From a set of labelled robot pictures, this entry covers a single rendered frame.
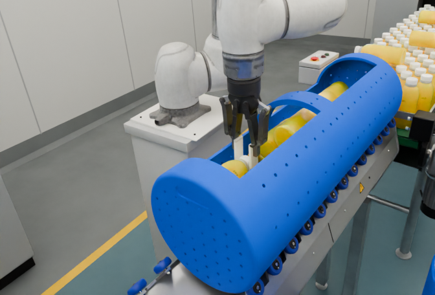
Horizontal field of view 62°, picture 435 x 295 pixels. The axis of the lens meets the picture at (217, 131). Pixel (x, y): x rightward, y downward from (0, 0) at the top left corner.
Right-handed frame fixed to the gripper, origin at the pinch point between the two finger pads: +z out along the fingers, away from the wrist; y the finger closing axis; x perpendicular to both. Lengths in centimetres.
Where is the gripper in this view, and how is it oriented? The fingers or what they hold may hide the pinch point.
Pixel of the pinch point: (245, 152)
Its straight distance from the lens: 90.6
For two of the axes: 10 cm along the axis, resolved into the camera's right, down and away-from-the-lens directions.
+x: 6.3, -4.0, 6.6
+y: 7.7, 2.6, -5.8
